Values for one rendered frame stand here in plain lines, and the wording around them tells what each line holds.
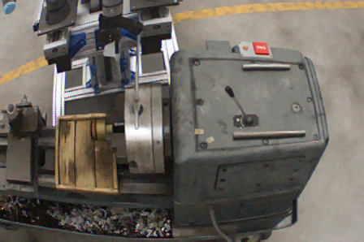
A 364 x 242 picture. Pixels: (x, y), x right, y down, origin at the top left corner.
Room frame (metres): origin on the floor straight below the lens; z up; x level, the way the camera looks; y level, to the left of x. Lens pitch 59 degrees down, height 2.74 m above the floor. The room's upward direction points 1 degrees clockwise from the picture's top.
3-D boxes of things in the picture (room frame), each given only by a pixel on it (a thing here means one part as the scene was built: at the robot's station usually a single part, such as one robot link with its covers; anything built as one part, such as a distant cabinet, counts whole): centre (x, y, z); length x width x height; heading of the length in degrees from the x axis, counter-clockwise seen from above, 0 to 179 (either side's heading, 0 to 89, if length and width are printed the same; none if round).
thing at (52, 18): (1.56, 0.63, 1.21); 0.15 x 0.15 x 0.10
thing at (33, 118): (1.00, 0.74, 0.99); 0.20 x 0.10 x 0.05; 93
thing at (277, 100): (1.00, -0.26, 1.06); 0.59 x 0.48 x 0.39; 93
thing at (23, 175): (0.94, 0.77, 0.95); 0.43 x 0.17 x 0.05; 3
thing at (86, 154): (0.94, 0.40, 0.89); 0.36 x 0.30 x 0.04; 3
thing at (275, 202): (1.00, -0.26, 0.43); 0.60 x 0.48 x 0.86; 93
